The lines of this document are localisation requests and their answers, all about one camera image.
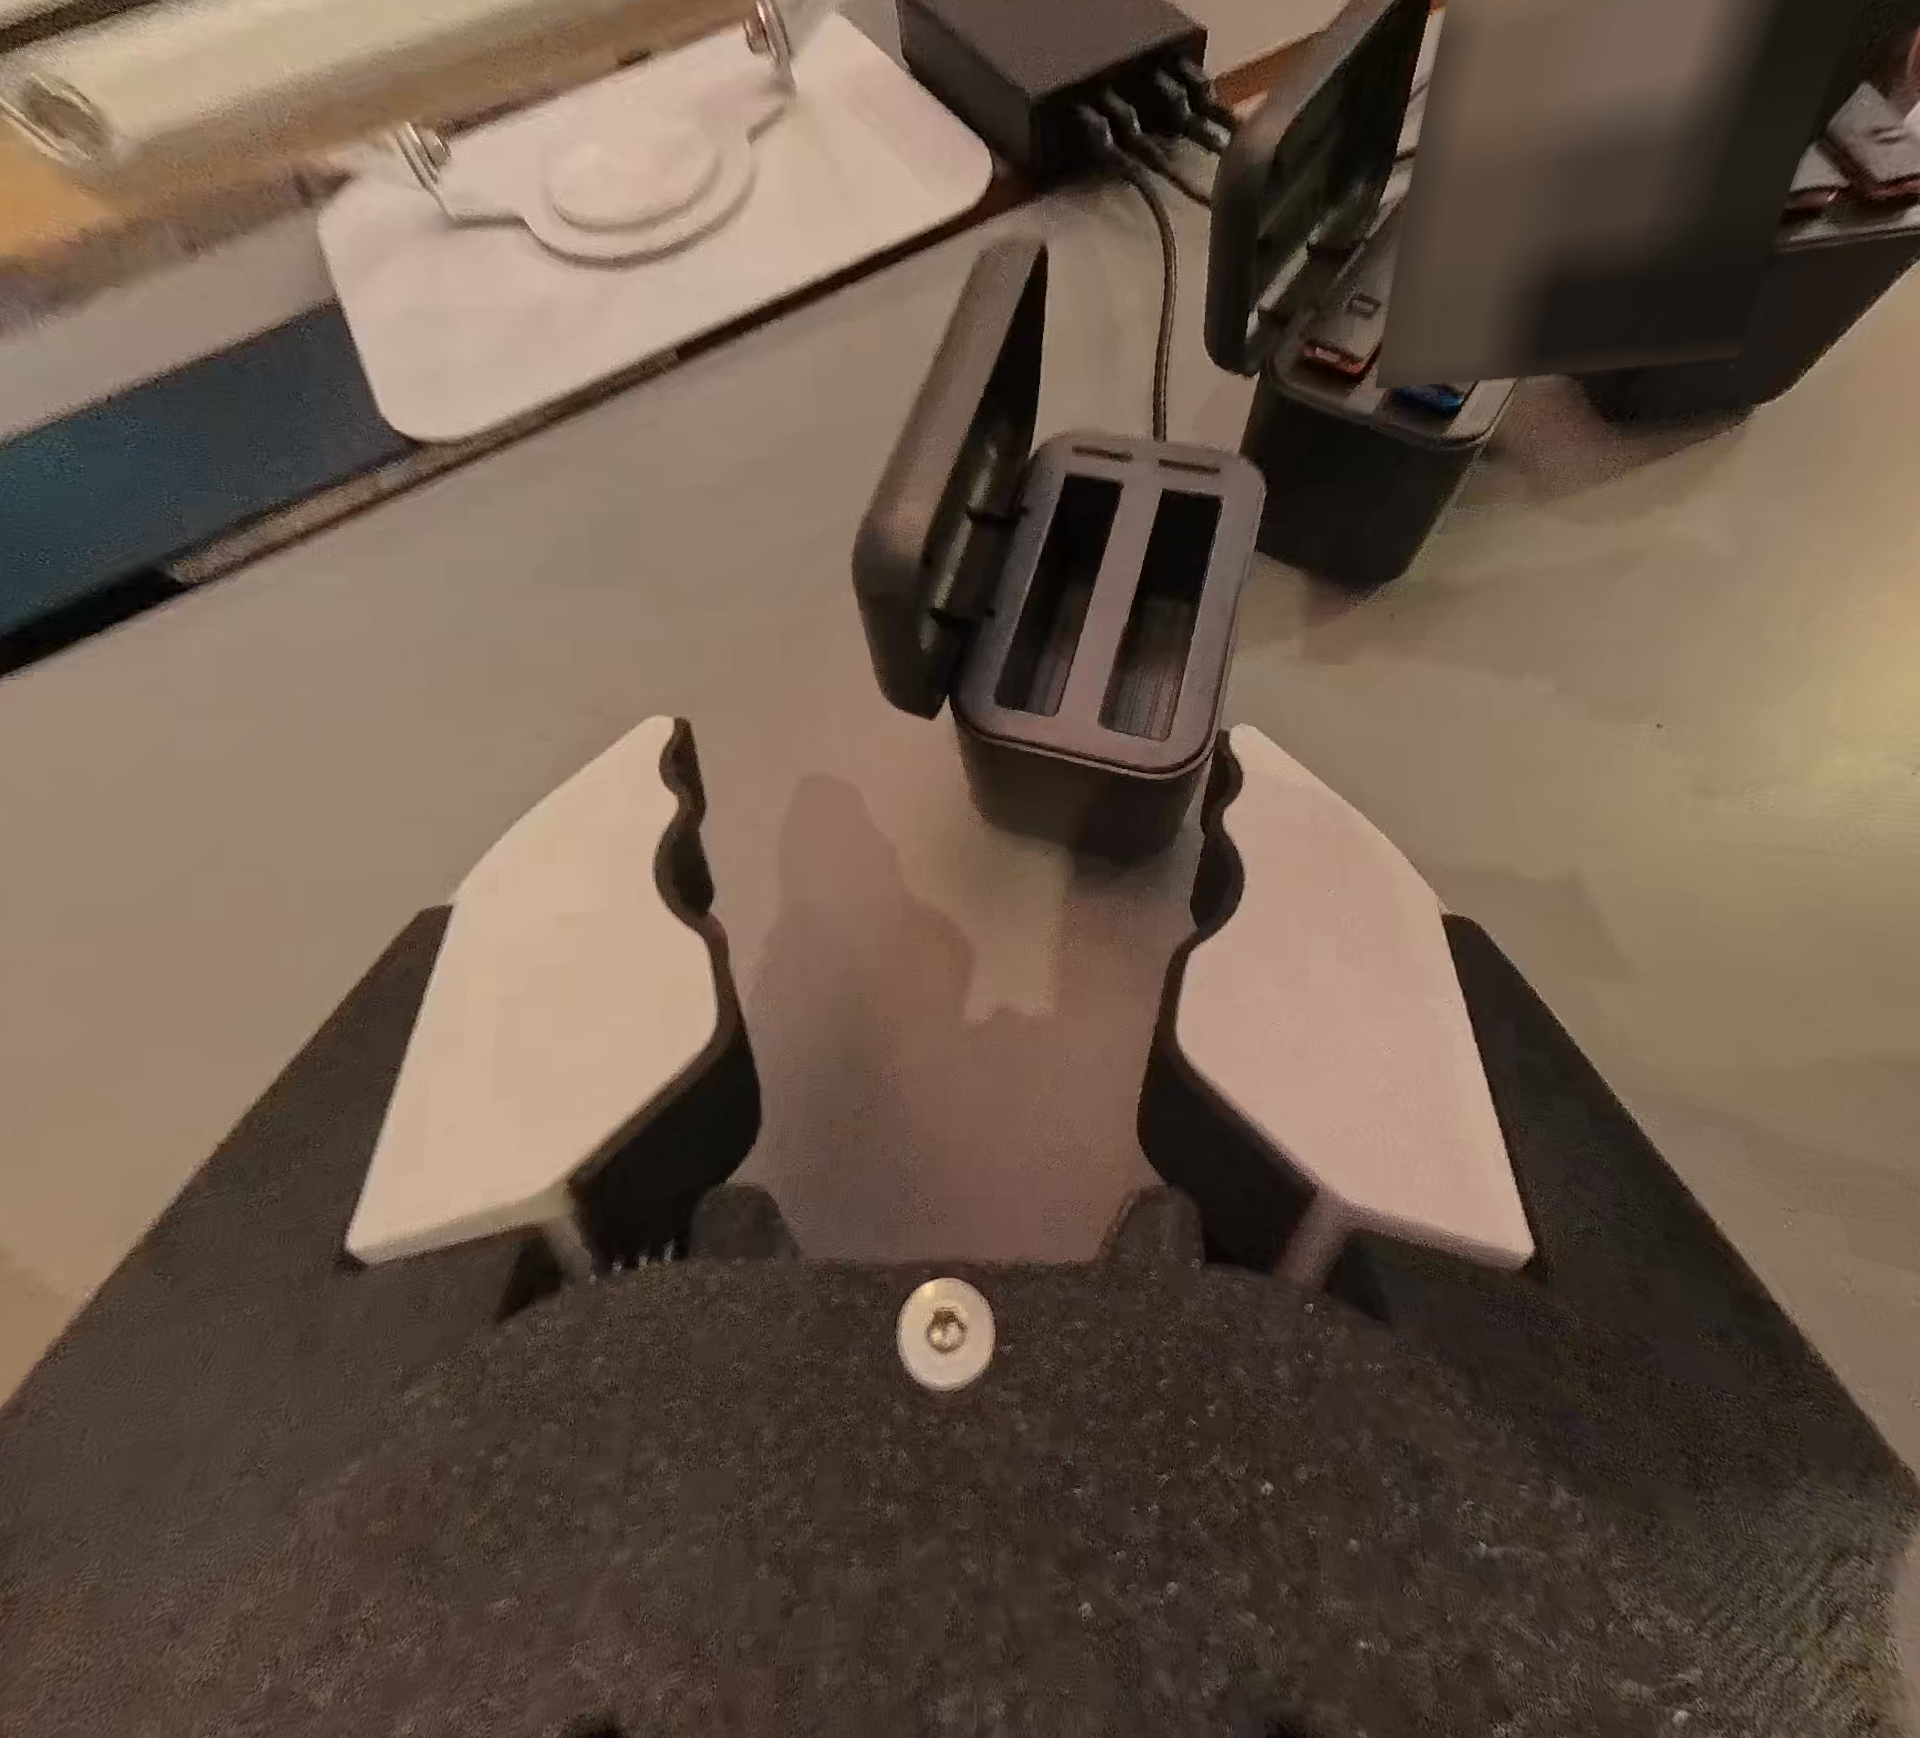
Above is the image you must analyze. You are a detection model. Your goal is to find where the wooden instruction board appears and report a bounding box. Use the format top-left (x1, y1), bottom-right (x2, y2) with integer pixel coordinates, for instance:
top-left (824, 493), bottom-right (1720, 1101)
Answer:
top-left (0, 0), bottom-right (1201, 270)

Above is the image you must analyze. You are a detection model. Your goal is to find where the black battery charger case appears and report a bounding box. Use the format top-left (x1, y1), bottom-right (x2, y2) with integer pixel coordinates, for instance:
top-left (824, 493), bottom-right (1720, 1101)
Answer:
top-left (1208, 0), bottom-right (1517, 586)
top-left (853, 239), bottom-right (1267, 865)
top-left (1576, 74), bottom-right (1920, 421)

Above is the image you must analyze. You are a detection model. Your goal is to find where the dark flat mat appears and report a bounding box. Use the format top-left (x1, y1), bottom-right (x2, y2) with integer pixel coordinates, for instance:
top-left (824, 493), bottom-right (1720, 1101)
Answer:
top-left (0, 315), bottom-right (406, 645)

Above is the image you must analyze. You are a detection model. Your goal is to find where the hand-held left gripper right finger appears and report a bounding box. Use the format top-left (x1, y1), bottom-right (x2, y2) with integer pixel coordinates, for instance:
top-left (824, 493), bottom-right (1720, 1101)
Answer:
top-left (1142, 729), bottom-right (1537, 1275)

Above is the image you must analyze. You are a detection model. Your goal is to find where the white clip bar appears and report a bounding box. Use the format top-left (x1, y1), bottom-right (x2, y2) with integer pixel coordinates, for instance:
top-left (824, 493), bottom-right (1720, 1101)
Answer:
top-left (0, 0), bottom-right (1038, 194)

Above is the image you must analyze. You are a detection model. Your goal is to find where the black charging cable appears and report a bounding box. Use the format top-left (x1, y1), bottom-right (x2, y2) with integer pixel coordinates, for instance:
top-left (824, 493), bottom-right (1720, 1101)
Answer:
top-left (1135, 165), bottom-right (1194, 435)

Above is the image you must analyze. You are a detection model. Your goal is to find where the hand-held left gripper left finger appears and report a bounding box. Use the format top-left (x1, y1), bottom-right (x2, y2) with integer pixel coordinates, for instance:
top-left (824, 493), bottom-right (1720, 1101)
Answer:
top-left (347, 720), bottom-right (759, 1265)

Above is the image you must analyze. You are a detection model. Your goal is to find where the black charging hub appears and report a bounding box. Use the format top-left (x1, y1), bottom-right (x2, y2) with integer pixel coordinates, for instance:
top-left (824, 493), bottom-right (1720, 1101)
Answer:
top-left (896, 0), bottom-right (1237, 180)

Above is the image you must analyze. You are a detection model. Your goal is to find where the white base mat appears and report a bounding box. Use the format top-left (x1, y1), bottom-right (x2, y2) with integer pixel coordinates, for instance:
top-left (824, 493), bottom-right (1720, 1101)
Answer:
top-left (316, 15), bottom-right (991, 444)

